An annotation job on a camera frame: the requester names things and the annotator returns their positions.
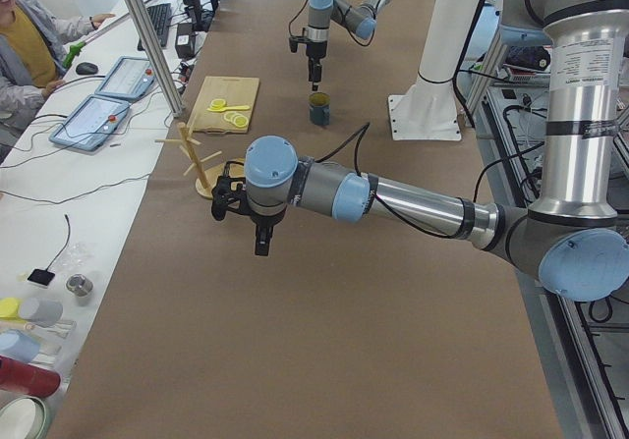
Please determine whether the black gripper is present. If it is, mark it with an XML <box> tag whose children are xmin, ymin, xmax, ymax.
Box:
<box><xmin>306</xmin><ymin>41</ymin><xmax>327</xmax><ymax>90</ymax></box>
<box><xmin>250</xmin><ymin>212</ymin><xmax>284</xmax><ymax>256</ymax></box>

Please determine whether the dark blue mug yellow inside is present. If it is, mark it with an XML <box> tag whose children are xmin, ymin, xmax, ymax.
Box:
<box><xmin>309</xmin><ymin>91</ymin><xmax>330</xmax><ymax>127</ymax></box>

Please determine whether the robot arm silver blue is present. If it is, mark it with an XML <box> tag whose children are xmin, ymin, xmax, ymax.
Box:
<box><xmin>245</xmin><ymin>0</ymin><xmax>628</xmax><ymax>302</ymax></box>
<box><xmin>289</xmin><ymin>0</ymin><xmax>391</xmax><ymax>91</ymax></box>

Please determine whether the wooden cup storage rack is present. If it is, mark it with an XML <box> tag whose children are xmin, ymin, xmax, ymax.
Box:
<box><xmin>156</xmin><ymin>122</ymin><xmax>245</xmax><ymax>199</ymax></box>

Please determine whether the small steel cup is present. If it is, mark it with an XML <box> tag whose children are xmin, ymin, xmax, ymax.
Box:
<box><xmin>66</xmin><ymin>274</ymin><xmax>93</xmax><ymax>306</ymax></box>

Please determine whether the grey cup lying down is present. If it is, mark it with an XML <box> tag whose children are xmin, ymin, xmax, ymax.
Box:
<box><xmin>18</xmin><ymin>298</ymin><xmax>63</xmax><ymax>327</ymax></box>

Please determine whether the yellow cup lying down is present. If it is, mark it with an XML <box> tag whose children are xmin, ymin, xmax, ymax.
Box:
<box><xmin>0</xmin><ymin>298</ymin><xmax>22</xmax><ymax>320</ymax></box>

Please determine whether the yellow toy knife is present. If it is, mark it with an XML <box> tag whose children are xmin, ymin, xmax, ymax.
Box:
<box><xmin>206</xmin><ymin>105</ymin><xmax>251</xmax><ymax>113</ymax></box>

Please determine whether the wooden cutting board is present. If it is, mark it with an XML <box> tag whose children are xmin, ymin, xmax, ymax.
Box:
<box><xmin>188</xmin><ymin>76</ymin><xmax>259</xmax><ymax>134</ymax></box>

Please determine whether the yellow lemon slice toy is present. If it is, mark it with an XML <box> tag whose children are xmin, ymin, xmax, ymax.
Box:
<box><xmin>208</xmin><ymin>98</ymin><xmax>227</xmax><ymax>111</ymax></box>

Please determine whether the black power adapter box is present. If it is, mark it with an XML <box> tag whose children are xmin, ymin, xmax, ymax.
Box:
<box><xmin>175</xmin><ymin>23</ymin><xmax>196</xmax><ymax>60</ymax></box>

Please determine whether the black keyboard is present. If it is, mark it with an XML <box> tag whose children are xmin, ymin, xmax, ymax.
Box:
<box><xmin>147</xmin><ymin>3</ymin><xmax>171</xmax><ymax>48</ymax></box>

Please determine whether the far teach pendant tablet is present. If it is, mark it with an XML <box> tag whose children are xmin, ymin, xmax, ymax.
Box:
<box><xmin>94</xmin><ymin>56</ymin><xmax>154</xmax><ymax>102</ymax></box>

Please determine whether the teach pendant tablet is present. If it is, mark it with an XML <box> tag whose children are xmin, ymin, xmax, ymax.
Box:
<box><xmin>94</xmin><ymin>56</ymin><xmax>154</xmax><ymax>102</ymax></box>
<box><xmin>49</xmin><ymin>94</ymin><xmax>131</xmax><ymax>152</ymax></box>

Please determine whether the near teach pendant tablet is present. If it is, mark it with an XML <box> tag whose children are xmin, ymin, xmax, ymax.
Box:
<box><xmin>49</xmin><ymin>94</ymin><xmax>131</xmax><ymax>152</ymax></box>

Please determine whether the small black square pad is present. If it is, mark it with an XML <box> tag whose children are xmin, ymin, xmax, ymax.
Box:
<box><xmin>27</xmin><ymin>268</ymin><xmax>55</xmax><ymax>287</ymax></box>

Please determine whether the black computer mouse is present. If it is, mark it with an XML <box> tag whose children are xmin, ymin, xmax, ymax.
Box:
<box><xmin>75</xmin><ymin>62</ymin><xmax>99</xmax><ymax>76</ymax></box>

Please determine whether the red thermos bottle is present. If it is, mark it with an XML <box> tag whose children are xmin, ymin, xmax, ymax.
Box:
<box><xmin>1</xmin><ymin>357</ymin><xmax>61</xmax><ymax>398</ymax></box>

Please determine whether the person in grey jacket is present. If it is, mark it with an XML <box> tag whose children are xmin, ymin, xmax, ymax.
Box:
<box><xmin>1</xmin><ymin>0</ymin><xmax>113</xmax><ymax>132</ymax></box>

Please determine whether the white green bowl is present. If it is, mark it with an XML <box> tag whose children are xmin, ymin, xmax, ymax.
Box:
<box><xmin>0</xmin><ymin>397</ymin><xmax>50</xmax><ymax>439</ymax></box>

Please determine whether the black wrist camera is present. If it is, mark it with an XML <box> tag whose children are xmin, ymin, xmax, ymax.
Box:
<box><xmin>289</xmin><ymin>35</ymin><xmax>309</xmax><ymax>53</ymax></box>
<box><xmin>211</xmin><ymin>175</ymin><xmax>251</xmax><ymax>221</ymax></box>

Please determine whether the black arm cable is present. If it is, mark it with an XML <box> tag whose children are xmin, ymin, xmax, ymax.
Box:
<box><xmin>314</xmin><ymin>122</ymin><xmax>522</xmax><ymax>238</ymax></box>

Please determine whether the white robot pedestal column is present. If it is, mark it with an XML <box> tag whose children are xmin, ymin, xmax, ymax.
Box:
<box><xmin>389</xmin><ymin>0</ymin><xmax>484</xmax><ymax>141</ymax></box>

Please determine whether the aluminium frame post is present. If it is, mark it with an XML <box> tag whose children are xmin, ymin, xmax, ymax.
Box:
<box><xmin>124</xmin><ymin>0</ymin><xmax>184</xmax><ymax>118</ymax></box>

